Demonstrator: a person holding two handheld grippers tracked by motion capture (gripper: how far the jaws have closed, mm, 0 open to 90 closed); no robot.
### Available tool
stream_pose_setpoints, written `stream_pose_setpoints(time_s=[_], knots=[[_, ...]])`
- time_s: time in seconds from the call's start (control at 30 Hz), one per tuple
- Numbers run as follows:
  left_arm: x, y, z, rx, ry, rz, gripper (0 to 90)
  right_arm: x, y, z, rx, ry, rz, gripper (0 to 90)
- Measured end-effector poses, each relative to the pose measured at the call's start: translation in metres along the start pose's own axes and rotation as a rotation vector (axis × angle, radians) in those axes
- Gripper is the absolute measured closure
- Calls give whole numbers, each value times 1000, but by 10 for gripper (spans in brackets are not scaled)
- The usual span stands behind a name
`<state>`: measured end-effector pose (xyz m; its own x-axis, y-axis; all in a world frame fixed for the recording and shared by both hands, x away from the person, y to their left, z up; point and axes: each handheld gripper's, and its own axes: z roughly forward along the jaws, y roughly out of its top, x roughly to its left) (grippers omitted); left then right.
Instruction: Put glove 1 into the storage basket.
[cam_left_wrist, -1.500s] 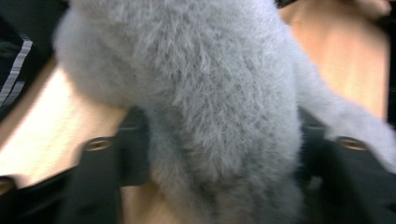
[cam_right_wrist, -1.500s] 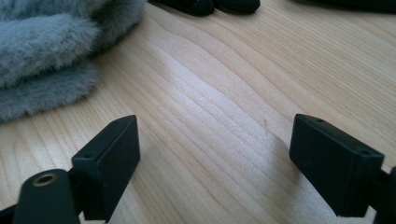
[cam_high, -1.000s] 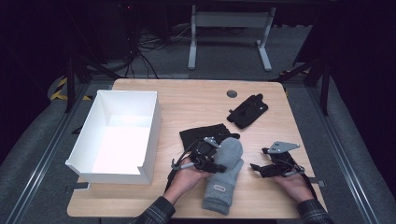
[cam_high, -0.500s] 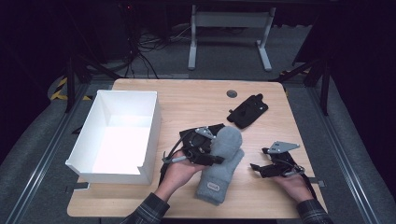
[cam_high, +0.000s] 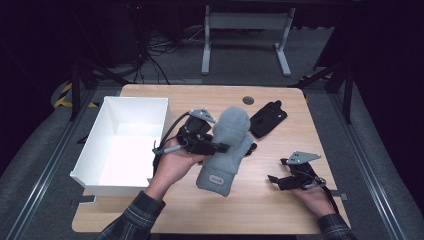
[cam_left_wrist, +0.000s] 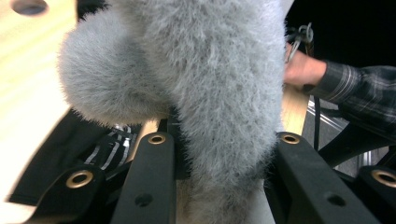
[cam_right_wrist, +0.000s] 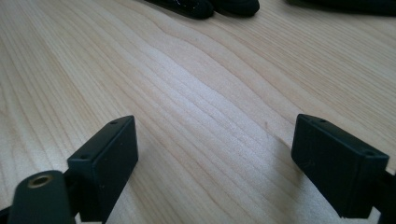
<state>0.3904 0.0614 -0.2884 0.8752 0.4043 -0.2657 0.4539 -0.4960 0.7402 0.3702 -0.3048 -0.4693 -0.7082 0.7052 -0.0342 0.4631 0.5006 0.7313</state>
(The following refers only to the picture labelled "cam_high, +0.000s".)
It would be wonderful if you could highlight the yellow black striped floor tape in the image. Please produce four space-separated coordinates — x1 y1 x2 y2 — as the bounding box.
53 82 100 109

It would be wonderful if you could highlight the aluminium floor rail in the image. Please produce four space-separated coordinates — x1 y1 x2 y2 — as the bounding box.
5 89 98 240
328 93 407 240

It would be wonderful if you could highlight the white open box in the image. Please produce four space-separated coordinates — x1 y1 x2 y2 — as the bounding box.
69 95 173 198

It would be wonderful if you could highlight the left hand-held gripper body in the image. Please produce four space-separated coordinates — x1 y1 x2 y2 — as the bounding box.
176 108 217 156

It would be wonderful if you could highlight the white metal table frame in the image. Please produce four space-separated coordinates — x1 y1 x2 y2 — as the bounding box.
200 4 297 78

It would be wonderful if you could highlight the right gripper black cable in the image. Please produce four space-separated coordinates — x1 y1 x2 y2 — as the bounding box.
313 181 340 215

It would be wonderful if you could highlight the person's left hand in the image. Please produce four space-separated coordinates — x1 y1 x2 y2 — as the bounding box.
144 138 206 202

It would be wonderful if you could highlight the grey knit mitten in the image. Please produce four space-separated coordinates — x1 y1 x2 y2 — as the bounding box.
211 106 252 151
195 133 256 198

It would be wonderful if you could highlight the grey tape strip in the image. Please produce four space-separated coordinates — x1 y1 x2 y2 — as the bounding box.
69 195 97 208
333 189 350 202

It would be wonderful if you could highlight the black metal stand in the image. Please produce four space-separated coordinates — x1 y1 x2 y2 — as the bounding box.
68 57 132 122
288 61 355 125

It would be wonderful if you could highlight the bundle of black floor cables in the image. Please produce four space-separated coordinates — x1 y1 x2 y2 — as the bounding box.
126 2 208 85

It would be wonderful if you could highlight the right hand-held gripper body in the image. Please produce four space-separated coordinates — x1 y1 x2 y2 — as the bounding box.
280 151 326 190

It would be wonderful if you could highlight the person's right hand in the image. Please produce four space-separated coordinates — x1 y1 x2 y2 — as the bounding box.
293 186 336 219

